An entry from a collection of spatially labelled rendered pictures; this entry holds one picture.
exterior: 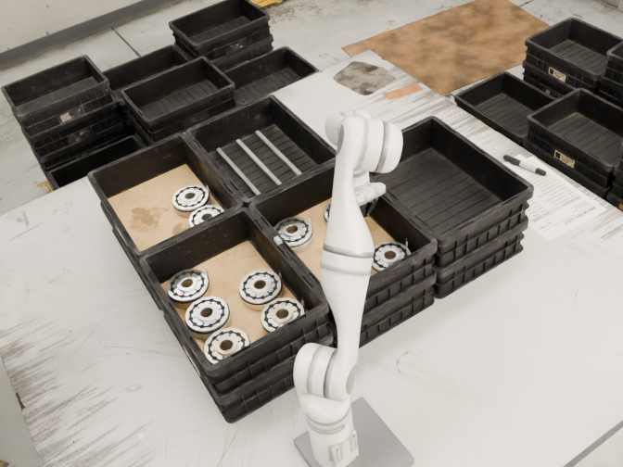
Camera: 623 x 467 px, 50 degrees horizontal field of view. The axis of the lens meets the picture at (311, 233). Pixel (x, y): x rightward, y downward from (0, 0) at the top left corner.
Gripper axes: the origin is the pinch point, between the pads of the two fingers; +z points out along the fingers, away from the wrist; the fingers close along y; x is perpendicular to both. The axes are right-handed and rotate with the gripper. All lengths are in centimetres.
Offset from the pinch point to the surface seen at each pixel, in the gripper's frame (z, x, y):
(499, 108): 59, -72, -121
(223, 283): 2.6, -6.1, 36.0
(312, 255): 2.6, -0.5, 13.5
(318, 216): 2.6, -11.6, 4.8
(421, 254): -7.2, 22.7, -2.5
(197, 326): -0.4, 4.5, 47.6
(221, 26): 37, -187, -45
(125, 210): 3, -47, 47
